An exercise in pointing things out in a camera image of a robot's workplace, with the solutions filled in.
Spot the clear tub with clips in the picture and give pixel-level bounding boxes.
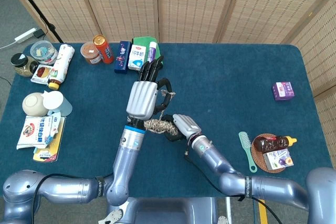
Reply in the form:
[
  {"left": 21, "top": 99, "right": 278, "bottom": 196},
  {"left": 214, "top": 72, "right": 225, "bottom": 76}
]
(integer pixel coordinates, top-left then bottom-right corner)
[{"left": 29, "top": 40, "right": 59, "bottom": 66}]

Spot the blue table carpet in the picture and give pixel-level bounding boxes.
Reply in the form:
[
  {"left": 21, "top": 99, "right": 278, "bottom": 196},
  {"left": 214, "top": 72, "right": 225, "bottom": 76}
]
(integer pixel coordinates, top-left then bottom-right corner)
[{"left": 0, "top": 42, "right": 333, "bottom": 198}]

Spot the yellow nail clipper card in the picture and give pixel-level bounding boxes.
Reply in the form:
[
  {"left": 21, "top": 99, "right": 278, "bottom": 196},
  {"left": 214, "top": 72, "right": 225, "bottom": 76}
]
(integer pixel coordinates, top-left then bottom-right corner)
[{"left": 33, "top": 116, "right": 66, "bottom": 163}]

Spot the white milk carton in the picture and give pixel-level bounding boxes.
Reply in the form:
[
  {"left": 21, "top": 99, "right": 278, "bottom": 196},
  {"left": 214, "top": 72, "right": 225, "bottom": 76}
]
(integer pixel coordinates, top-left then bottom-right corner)
[{"left": 128, "top": 45, "right": 147, "bottom": 72}]

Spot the beige bowl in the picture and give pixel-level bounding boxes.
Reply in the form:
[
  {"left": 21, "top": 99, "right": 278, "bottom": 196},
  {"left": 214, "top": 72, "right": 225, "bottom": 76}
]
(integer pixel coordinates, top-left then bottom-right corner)
[{"left": 22, "top": 92, "right": 47, "bottom": 117}]

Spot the bamboo folding screen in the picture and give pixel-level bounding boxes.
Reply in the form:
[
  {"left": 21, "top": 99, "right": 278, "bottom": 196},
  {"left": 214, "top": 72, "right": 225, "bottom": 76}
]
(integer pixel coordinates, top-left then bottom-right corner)
[
  {"left": 280, "top": 0, "right": 336, "bottom": 162},
  {"left": 0, "top": 0, "right": 336, "bottom": 44}
]

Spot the green cloth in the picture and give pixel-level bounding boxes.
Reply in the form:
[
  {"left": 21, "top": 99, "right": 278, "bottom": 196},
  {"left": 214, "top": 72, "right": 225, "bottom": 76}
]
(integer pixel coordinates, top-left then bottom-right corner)
[{"left": 131, "top": 36, "right": 164, "bottom": 65}]

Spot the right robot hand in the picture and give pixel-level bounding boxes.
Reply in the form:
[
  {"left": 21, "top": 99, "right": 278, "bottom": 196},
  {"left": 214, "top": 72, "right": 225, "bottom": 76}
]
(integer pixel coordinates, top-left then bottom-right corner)
[{"left": 161, "top": 113, "right": 202, "bottom": 142}]

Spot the round brown woven coaster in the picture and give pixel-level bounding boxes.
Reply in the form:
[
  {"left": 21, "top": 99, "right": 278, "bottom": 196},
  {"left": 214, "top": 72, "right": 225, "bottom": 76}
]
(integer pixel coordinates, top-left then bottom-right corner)
[{"left": 251, "top": 133, "right": 289, "bottom": 174}]

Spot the grey blue robot torso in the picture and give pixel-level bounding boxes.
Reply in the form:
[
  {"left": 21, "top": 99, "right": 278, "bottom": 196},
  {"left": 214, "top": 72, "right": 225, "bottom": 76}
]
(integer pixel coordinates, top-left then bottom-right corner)
[{"left": 98, "top": 197, "right": 229, "bottom": 224}]

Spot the black tripod stand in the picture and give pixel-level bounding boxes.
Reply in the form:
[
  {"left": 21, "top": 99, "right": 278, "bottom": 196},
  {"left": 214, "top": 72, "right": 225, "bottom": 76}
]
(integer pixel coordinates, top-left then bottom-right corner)
[{"left": 6, "top": 0, "right": 64, "bottom": 43}]

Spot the purple toothpaste tube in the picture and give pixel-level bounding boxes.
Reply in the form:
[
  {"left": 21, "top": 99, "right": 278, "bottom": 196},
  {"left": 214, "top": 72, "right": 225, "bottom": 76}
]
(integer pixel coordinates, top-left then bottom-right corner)
[{"left": 145, "top": 41, "right": 158, "bottom": 64}]

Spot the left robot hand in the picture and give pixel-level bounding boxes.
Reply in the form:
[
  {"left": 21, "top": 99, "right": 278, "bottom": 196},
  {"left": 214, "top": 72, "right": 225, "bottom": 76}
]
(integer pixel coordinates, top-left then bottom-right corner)
[{"left": 125, "top": 56, "right": 173, "bottom": 130}]

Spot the white red snack packet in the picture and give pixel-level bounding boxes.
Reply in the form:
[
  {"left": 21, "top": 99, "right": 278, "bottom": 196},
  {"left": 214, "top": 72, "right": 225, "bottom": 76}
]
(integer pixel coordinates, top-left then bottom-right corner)
[{"left": 30, "top": 63, "right": 53, "bottom": 85}]

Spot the orange sauce plastic jar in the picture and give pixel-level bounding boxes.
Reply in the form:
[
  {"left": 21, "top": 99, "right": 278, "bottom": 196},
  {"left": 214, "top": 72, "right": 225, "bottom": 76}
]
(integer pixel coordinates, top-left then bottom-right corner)
[{"left": 80, "top": 41, "right": 102, "bottom": 65}]

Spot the mint green plastic hairbrush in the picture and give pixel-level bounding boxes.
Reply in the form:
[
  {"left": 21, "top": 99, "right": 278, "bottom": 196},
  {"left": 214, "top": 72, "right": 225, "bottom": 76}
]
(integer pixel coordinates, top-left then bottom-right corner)
[{"left": 238, "top": 131, "right": 258, "bottom": 174}]

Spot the brown syrup bottle yellow cap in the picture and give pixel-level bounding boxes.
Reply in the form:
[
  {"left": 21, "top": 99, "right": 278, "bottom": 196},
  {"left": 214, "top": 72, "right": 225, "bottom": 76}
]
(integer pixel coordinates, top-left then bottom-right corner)
[{"left": 253, "top": 135, "right": 298, "bottom": 153}]

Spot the orange drink can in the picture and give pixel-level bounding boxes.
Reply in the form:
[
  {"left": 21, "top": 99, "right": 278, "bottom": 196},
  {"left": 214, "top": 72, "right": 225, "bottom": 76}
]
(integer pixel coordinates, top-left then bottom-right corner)
[{"left": 92, "top": 34, "right": 115, "bottom": 65}]

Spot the white power strip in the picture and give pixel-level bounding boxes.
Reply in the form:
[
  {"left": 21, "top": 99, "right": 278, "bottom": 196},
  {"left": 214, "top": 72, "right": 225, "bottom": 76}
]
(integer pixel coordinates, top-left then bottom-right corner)
[{"left": 14, "top": 27, "right": 37, "bottom": 43}]

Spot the speckled beige rope bundle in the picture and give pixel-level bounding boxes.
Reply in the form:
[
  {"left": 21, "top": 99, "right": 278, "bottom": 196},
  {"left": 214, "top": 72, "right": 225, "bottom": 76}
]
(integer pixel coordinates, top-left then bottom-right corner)
[{"left": 143, "top": 89, "right": 179, "bottom": 135}]

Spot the small purple box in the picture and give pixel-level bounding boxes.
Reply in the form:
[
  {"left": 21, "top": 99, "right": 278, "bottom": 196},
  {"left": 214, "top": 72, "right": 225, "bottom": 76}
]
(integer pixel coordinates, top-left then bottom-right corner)
[{"left": 271, "top": 81, "right": 295, "bottom": 101}]

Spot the light blue cup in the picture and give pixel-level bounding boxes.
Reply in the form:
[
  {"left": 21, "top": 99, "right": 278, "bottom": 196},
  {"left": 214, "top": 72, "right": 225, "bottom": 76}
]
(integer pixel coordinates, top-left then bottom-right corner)
[{"left": 43, "top": 90, "right": 73, "bottom": 117}]

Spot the dark blue box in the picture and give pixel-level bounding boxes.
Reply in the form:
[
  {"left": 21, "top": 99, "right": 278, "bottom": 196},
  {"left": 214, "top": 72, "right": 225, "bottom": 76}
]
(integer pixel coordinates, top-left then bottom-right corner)
[{"left": 114, "top": 40, "right": 132, "bottom": 74}]

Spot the white power cable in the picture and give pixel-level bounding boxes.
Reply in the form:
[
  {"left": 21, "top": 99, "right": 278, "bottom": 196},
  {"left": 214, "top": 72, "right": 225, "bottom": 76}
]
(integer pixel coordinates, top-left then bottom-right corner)
[{"left": 0, "top": 40, "right": 17, "bottom": 51}]

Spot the white printed bottle yellow cap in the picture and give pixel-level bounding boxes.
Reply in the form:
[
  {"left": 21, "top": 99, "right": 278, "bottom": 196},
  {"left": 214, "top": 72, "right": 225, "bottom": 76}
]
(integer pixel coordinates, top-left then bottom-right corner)
[{"left": 47, "top": 44, "right": 76, "bottom": 90}]

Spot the small white blue packet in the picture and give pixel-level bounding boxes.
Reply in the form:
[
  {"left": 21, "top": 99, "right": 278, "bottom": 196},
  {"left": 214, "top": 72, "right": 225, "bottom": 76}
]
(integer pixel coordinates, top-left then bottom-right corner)
[{"left": 48, "top": 112, "right": 62, "bottom": 141}]

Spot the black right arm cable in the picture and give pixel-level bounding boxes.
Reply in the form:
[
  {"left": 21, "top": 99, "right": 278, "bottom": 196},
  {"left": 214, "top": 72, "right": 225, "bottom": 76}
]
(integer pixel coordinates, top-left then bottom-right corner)
[{"left": 183, "top": 150, "right": 283, "bottom": 224}]

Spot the white printed bag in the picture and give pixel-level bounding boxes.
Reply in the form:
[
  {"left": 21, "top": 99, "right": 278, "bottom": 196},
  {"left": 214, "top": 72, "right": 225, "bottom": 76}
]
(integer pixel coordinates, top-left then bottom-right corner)
[{"left": 16, "top": 115, "right": 55, "bottom": 150}]

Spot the small purple juice carton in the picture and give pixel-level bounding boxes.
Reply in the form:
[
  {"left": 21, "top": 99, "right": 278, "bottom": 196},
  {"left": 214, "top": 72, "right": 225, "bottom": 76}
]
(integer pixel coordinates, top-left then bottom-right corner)
[{"left": 262, "top": 148, "right": 295, "bottom": 171}]

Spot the glass jar black lid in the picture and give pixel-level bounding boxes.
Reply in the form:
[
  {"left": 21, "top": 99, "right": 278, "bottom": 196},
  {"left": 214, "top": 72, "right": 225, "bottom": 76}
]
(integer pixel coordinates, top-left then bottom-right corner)
[{"left": 10, "top": 53, "right": 39, "bottom": 78}]

